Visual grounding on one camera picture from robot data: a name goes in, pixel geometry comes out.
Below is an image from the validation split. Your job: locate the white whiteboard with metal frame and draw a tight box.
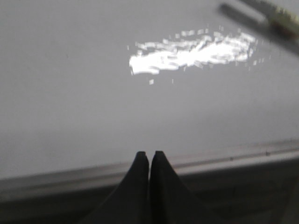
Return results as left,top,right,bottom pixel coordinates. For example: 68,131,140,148
0,0,299,192

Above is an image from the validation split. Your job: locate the white black-tipped whiteboard marker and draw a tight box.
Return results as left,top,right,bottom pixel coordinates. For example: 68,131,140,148
218,0,299,56

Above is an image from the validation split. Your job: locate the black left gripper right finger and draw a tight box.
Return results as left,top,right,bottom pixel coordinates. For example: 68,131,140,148
149,151,222,224

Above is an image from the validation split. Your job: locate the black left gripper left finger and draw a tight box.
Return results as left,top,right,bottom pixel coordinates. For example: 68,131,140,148
79,151,149,224

